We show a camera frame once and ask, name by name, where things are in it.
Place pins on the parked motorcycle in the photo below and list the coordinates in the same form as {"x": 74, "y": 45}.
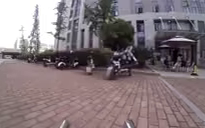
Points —
{"x": 121, "y": 63}

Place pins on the low green hedge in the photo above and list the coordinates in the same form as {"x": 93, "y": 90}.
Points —
{"x": 80, "y": 55}

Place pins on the round dark tree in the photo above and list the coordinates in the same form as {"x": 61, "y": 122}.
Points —
{"x": 118, "y": 33}

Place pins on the parked scooter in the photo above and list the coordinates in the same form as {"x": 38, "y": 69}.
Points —
{"x": 62, "y": 63}
{"x": 47, "y": 62}

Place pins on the tall leafy tree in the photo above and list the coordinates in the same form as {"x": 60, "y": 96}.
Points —
{"x": 96, "y": 13}

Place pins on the red brick path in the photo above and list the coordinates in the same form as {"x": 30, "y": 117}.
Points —
{"x": 56, "y": 96}

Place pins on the robot's own part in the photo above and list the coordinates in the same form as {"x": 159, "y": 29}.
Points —
{"x": 129, "y": 124}
{"x": 64, "y": 124}

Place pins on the group of people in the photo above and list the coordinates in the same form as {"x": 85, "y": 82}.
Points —
{"x": 176, "y": 62}

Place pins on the slim conifer tree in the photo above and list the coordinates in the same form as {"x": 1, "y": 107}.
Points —
{"x": 34, "y": 30}

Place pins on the large grey building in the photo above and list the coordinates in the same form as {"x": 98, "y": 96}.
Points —
{"x": 163, "y": 16}

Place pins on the dark garden umbrella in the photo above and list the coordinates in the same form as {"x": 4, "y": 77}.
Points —
{"x": 179, "y": 40}

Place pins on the small thin tree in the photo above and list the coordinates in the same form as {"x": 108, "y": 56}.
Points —
{"x": 22, "y": 42}

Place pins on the grey stone kerb strip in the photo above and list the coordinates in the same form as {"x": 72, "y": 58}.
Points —
{"x": 186, "y": 100}

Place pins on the yellow cone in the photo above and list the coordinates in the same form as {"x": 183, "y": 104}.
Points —
{"x": 194, "y": 70}

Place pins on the low distant building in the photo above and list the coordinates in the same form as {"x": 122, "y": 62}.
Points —
{"x": 6, "y": 52}

